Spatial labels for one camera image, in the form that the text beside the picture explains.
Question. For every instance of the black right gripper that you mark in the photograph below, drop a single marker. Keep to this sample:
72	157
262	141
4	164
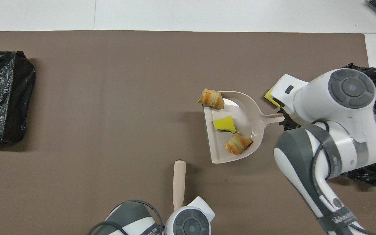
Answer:
289	123

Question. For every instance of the yellow sponge piece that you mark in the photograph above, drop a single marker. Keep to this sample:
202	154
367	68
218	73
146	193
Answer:
270	97
224	124

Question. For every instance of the beige plastic dustpan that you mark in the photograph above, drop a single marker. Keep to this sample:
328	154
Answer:
250	114

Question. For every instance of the striped croissant piece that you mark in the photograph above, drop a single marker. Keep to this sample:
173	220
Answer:
238	143

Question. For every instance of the puff pastry piece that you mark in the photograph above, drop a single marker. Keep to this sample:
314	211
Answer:
211	99

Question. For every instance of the beige hand brush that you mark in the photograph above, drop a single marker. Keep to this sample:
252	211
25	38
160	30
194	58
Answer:
179	182

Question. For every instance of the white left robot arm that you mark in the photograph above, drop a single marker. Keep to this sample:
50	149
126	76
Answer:
191	225

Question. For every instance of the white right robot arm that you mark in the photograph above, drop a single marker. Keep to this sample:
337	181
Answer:
338	107

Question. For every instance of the black bag-lined bin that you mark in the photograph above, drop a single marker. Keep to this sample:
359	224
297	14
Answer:
2	98
370	178

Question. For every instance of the brown table mat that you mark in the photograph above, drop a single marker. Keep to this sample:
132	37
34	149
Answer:
77	98

